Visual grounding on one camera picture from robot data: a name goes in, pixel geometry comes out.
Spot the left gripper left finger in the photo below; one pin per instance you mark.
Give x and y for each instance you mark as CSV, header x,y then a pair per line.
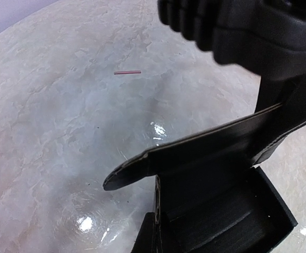
x,y
145,241

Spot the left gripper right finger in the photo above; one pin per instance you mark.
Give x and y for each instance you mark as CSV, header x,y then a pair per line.
x,y
165,239

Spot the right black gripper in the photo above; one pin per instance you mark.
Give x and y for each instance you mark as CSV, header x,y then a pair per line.
x,y
267,38

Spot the small pink stick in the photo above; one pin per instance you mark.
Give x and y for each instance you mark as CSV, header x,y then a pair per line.
x,y
127,72

